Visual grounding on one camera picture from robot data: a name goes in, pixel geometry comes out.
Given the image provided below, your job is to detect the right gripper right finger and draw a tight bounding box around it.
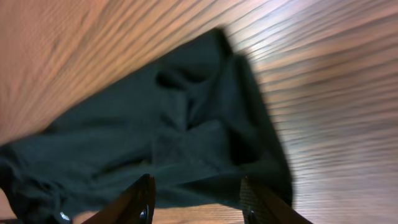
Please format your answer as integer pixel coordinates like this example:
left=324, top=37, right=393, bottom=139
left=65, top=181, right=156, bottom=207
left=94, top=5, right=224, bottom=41
left=239, top=177, right=312, bottom=224

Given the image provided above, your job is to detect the black t-shirt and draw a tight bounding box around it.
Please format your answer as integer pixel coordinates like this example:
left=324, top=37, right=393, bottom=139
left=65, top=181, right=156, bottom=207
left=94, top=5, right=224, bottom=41
left=1, top=29, right=293, bottom=223

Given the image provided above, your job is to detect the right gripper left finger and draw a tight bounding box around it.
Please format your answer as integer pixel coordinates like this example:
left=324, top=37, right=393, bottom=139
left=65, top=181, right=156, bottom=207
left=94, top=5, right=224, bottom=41
left=83, top=174, right=156, bottom=224

